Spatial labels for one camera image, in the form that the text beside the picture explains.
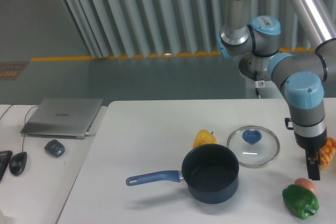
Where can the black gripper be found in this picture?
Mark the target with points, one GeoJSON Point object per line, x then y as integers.
{"type": "Point", "coordinates": [312, 145]}

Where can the brown egg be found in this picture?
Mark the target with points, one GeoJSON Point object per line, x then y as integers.
{"type": "Point", "coordinates": [305, 183]}

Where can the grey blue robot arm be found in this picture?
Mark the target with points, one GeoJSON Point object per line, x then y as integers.
{"type": "Point", "coordinates": [299, 81]}

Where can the orange braided bread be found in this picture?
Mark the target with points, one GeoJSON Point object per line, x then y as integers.
{"type": "Point", "coordinates": [327, 153]}

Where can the green bell pepper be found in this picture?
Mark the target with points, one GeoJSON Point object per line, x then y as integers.
{"type": "Point", "coordinates": [301, 202]}

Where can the glass pot lid blue knob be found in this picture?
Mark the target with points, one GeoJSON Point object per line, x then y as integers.
{"type": "Point", "coordinates": [254, 146]}

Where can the dark blue saucepan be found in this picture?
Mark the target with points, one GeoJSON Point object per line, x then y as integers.
{"type": "Point", "coordinates": [210, 171]}

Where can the yellow bell pepper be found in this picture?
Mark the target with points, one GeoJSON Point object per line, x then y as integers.
{"type": "Point", "coordinates": [204, 137]}

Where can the white folding partition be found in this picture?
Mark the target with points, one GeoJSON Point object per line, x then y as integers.
{"type": "Point", "coordinates": [157, 27]}

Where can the silver laptop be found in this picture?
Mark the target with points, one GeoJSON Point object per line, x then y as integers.
{"type": "Point", "coordinates": [63, 118]}

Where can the black computer mouse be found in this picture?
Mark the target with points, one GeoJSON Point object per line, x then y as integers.
{"type": "Point", "coordinates": [17, 163]}

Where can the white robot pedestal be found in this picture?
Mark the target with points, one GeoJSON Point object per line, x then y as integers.
{"type": "Point", "coordinates": [258, 83]}

